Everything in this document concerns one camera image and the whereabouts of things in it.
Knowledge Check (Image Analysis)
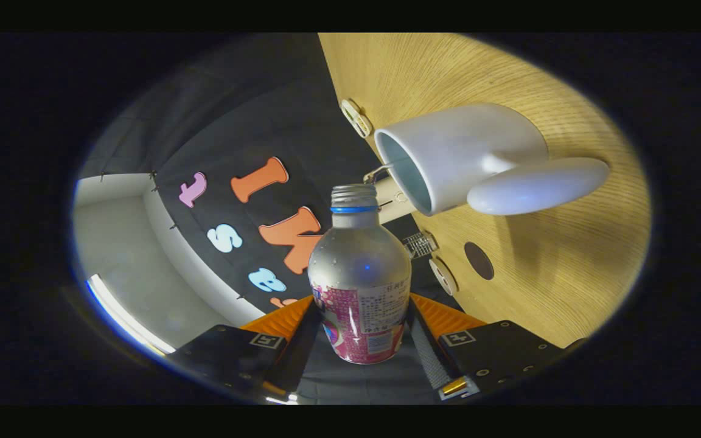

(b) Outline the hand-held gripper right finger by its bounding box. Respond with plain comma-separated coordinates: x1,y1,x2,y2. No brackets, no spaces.
408,293,573,401

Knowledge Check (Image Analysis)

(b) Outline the white divided dish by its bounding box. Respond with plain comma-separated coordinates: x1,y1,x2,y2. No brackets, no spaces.
340,99,374,139

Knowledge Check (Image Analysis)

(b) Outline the white cup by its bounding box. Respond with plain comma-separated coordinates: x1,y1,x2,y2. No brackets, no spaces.
374,102,611,217

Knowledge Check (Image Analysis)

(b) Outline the black backdrop cloth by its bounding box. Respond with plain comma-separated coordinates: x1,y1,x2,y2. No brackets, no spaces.
80,33,442,405

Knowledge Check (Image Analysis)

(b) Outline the white plate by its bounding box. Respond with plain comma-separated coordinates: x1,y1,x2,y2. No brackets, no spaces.
428,257,459,297

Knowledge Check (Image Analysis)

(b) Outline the wooden table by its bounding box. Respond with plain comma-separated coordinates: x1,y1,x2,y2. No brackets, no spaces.
318,33,652,349

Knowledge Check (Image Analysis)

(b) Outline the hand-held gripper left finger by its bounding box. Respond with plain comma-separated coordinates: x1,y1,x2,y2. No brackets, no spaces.
168,295,324,403

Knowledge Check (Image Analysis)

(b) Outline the silver bottle with pink label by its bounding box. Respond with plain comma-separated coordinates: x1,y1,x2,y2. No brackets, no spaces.
308,184,412,364

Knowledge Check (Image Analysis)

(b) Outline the dark round coaster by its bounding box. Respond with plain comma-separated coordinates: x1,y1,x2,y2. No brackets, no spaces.
464,242,495,281

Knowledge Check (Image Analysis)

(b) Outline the white toaster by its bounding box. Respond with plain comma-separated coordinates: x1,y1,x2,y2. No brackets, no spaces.
364,165,418,224

